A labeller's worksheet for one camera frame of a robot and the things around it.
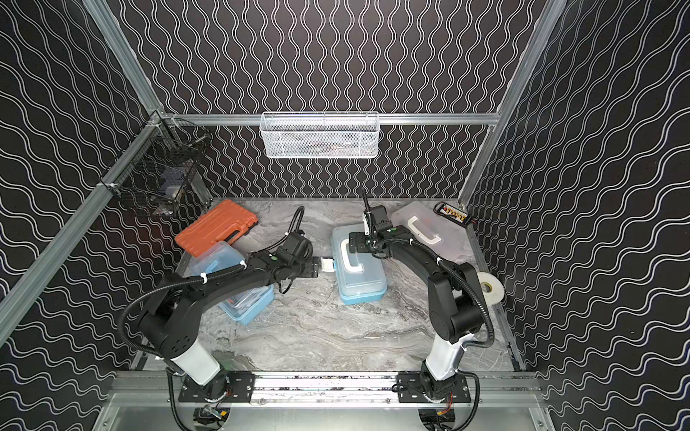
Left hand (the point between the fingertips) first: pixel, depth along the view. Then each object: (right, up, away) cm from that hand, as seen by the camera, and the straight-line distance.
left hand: (308, 261), depth 91 cm
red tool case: (-34, +14, +15) cm, 40 cm away
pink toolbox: (+44, +9, +2) cm, 45 cm away
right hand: (+18, +6, +3) cm, 20 cm away
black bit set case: (+57, +18, +23) cm, 64 cm away
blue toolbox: (+17, -4, -5) cm, 19 cm away
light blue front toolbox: (-18, -13, -9) cm, 24 cm away
